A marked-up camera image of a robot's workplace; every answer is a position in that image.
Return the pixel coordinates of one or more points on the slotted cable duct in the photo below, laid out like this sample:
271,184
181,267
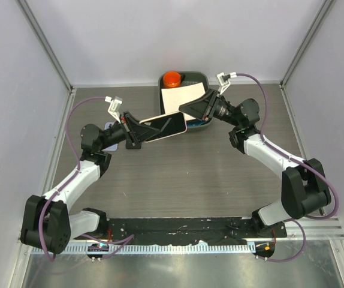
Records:
200,248

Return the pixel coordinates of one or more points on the orange mug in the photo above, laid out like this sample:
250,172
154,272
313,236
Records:
172,79

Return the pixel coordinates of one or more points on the right aluminium frame post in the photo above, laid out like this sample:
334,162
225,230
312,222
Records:
310,35

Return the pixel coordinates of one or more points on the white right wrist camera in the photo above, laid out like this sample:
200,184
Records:
224,81

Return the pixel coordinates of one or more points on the aluminium front rail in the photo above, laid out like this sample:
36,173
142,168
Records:
316,228

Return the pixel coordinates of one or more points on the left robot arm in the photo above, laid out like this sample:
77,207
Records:
55,205

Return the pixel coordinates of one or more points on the blue dotted plate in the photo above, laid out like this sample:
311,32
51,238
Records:
194,123

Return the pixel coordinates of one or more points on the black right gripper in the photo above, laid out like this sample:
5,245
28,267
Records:
203,108

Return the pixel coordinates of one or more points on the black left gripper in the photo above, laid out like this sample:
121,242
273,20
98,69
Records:
143,131

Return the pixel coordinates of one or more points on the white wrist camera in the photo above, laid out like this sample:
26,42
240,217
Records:
224,81
114,106

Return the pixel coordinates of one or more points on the white square plate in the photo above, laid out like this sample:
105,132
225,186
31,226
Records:
172,98

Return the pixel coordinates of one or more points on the aluminium frame post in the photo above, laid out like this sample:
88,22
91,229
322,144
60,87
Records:
310,35
44,43

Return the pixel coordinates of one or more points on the black bare phone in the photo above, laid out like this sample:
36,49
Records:
133,146

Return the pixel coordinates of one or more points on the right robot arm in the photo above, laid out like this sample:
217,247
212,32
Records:
302,189

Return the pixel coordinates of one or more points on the dark green plastic tray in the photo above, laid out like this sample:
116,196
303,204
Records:
191,77

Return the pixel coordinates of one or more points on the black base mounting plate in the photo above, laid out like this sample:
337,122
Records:
185,231

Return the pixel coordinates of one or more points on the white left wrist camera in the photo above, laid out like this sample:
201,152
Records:
114,106

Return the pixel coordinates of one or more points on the left aluminium frame post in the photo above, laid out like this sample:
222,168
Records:
44,43

